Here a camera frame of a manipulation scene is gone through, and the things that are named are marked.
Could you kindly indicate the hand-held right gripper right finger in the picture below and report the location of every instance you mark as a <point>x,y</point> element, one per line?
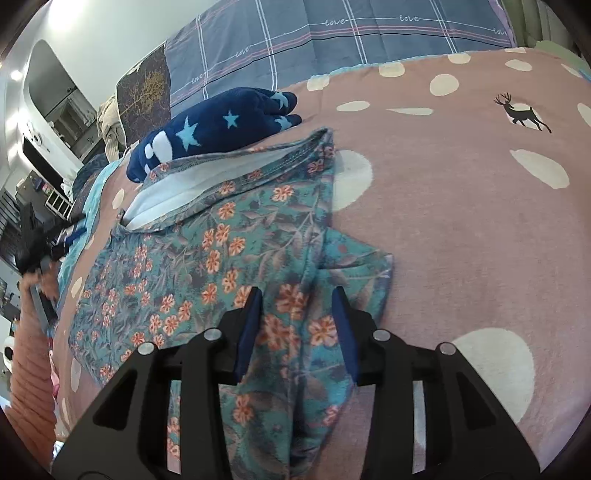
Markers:
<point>344,332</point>

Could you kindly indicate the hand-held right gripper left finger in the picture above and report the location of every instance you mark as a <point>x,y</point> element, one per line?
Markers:
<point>247,332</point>

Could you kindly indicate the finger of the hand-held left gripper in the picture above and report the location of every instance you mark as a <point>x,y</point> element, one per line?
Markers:
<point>69,233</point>

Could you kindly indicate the teal floral shirt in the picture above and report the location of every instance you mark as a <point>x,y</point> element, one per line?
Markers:
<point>207,258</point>

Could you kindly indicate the person's left forearm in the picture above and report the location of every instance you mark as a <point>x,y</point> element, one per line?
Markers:
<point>32,369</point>

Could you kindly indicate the beige clothes pile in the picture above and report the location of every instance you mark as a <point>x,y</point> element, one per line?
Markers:
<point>111,134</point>

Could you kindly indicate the white metal rack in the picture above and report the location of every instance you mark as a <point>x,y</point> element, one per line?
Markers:
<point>59,203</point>

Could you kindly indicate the teal blanket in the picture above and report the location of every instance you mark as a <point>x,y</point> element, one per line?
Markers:
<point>99,184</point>

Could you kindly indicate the dark printed blanket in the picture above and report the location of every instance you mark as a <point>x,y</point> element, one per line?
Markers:
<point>90,173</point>

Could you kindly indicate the dark tree print pillow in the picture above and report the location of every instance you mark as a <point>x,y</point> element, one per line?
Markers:
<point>145,87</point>

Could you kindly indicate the navy star plush blanket roll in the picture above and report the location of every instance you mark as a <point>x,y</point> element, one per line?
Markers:
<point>217,124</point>

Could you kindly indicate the blue plaid sheet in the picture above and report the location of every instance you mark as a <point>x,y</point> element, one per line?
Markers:
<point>346,41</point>

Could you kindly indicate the green pillow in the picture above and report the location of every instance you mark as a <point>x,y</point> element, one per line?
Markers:
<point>554,48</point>

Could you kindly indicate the white curtain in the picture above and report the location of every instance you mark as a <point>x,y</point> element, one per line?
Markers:
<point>540,23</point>

